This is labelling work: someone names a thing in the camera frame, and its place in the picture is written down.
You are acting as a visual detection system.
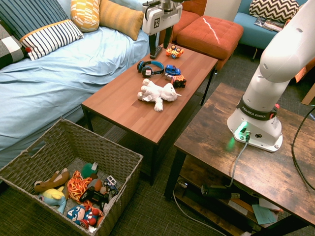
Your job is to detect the white cable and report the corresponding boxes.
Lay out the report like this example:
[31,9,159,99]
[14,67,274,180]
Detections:
[172,188,223,232]

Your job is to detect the long black cable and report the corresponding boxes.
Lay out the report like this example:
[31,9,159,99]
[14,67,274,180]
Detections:
[291,105,315,191]

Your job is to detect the orange red toy truck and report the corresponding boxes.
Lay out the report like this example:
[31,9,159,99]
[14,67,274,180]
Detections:
[171,75,187,89]

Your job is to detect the blue toy police car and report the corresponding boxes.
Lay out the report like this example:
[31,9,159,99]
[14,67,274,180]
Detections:
[164,64,182,77]

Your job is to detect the brown grey plush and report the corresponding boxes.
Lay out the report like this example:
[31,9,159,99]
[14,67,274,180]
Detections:
[88,173,104,193]

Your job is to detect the stack of magazines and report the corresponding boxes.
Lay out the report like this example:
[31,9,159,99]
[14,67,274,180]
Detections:
[253,16,291,32]

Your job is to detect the sofa with light blue cover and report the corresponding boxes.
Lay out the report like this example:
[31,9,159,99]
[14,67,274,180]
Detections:
[0,0,158,170]

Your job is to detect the orange upholstered armchair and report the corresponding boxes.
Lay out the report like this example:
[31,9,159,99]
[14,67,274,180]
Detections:
[158,0,207,45]

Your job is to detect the reddish wood coffee table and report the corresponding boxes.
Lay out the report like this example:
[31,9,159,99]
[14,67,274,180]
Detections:
[81,43,219,186]

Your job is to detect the black white checkered pillow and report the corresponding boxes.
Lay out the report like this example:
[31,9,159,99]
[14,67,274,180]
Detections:
[0,22,32,69]

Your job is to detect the Captain America plush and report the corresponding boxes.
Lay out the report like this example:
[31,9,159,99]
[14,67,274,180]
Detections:
[66,204,104,229]

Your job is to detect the blue white toy truck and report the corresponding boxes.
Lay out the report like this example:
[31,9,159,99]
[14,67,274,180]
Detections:
[102,175,120,197]

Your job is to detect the brown dog plush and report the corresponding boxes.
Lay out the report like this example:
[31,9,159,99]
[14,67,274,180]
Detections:
[33,168,71,194]

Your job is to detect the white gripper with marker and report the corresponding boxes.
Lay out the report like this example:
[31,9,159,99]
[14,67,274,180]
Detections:
[142,0,183,59]

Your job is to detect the mustard striped pillow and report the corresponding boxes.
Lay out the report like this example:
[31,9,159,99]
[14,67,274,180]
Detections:
[99,0,145,41]

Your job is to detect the black game controller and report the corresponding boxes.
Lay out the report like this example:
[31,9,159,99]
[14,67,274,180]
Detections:
[79,186,110,206]

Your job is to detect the blue and black headphones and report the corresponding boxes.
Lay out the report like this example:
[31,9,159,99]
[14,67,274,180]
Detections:
[136,60,165,78]

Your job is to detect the orange toy construction vehicle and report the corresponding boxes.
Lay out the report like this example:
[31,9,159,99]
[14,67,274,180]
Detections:
[165,45,185,59]

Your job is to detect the black power supply box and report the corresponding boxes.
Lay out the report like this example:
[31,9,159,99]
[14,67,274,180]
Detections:
[200,184,233,200]

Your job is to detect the black white chevron pillow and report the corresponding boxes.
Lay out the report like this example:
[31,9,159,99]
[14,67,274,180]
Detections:
[249,0,300,24]

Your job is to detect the black remote control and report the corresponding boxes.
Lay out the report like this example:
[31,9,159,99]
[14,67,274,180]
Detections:
[150,45,163,59]

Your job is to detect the green round plush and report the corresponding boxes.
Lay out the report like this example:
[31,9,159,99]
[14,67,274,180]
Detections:
[80,162,99,179]

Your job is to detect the teal sofa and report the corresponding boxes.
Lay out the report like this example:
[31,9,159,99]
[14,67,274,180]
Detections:
[233,0,308,62]

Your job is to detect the orange tufted ottoman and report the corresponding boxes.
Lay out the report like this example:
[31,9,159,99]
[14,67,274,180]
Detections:
[176,15,244,71]

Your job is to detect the blue striped pillow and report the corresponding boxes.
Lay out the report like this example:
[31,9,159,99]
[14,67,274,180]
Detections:
[0,0,84,61]

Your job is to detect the brown wooden board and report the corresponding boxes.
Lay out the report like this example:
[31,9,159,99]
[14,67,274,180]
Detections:
[301,83,315,106]

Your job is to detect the yellow white patterned pillow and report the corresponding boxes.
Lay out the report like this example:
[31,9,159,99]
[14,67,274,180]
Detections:
[70,0,101,33]

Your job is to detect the rustic dark wood table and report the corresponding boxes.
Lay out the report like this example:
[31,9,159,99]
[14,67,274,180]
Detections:
[163,82,315,236]

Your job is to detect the grey woven wicker basket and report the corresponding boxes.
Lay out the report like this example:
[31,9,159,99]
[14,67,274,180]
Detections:
[0,118,144,236]

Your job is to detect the yellow and blue plush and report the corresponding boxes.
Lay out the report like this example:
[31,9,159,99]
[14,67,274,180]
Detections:
[38,186,67,214]

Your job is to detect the teal paper sheet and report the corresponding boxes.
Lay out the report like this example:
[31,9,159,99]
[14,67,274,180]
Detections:
[251,204,276,225]

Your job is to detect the orange patterned plush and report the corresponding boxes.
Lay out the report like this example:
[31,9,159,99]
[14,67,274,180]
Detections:
[66,171,94,204]

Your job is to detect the robot base power cable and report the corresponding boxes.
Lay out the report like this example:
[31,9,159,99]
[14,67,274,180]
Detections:
[225,134,251,189]

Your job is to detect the white stuffed animal toy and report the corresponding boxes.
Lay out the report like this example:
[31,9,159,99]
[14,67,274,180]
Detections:
[137,78,182,113]

